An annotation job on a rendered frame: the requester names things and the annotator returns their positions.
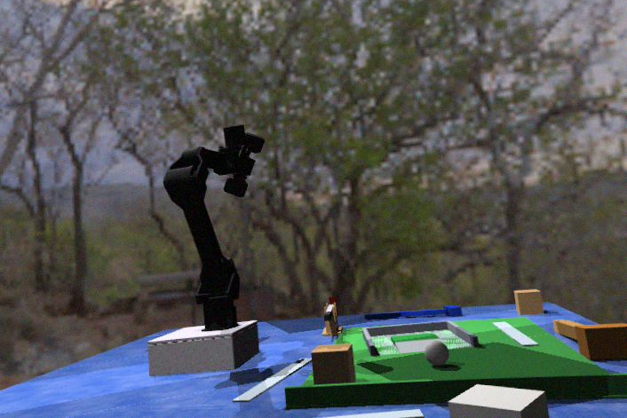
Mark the green putting mat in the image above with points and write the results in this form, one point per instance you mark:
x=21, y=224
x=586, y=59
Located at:
x=498, y=355

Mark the white flat bar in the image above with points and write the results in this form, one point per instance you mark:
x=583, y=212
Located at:
x=515, y=334
x=271, y=381
x=396, y=414

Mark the grey ball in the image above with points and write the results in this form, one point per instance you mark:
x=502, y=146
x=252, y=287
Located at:
x=437, y=353

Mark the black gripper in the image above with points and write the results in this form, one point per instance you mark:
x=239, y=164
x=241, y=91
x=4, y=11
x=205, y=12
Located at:
x=239, y=187

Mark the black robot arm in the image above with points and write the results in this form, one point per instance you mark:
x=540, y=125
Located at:
x=187, y=187

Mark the brown cube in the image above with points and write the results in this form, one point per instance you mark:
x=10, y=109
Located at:
x=333, y=363
x=528, y=302

